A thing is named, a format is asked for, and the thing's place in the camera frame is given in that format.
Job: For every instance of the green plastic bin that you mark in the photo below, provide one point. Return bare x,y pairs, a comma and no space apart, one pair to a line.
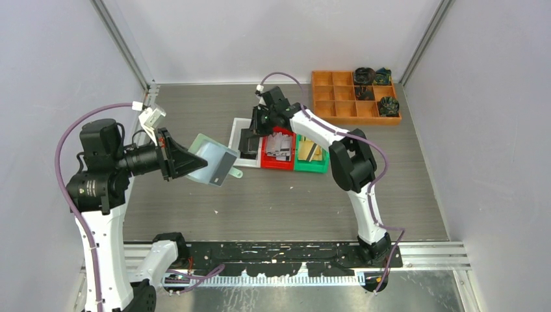
319,167

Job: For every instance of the green rolled cloth top-right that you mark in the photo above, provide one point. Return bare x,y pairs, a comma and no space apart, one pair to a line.
383,77

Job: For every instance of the white plastic bin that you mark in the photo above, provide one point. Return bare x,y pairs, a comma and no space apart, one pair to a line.
238,124

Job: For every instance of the dark rolled cloth middle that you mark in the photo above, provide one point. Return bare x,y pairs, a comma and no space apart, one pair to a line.
364,93

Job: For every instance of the dark rolled cloth top-left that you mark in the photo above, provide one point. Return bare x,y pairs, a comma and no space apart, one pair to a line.
364,76

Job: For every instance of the wooden compartment tray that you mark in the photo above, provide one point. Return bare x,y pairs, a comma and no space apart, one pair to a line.
333,99

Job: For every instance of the green card holder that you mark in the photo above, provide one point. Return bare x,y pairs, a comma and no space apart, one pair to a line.
212,151

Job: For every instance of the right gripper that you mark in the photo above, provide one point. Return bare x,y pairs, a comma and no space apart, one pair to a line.
256,127

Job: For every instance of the gold cards stack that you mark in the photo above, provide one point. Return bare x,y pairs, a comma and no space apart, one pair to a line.
309,151

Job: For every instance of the black VIP cards stack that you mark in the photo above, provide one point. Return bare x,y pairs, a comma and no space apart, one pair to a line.
248,145

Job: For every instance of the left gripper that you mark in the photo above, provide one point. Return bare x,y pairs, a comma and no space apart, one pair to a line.
175,159

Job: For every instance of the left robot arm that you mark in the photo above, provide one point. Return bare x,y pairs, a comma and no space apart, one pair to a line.
98,190

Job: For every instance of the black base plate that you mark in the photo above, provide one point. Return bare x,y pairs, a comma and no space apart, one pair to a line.
276,259

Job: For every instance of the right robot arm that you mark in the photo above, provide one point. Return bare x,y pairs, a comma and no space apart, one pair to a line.
353,165

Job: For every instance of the red plastic bin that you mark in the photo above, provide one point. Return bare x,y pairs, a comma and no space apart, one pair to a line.
270,162

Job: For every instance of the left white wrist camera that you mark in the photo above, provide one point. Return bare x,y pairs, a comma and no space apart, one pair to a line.
149,118

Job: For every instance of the silver cards stack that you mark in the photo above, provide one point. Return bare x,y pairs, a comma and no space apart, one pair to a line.
279,146

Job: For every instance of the black credit card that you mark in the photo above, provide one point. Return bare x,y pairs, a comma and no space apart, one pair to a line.
223,169

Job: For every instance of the green rolled cloth bottom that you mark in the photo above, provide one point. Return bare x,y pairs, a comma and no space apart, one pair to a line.
388,106

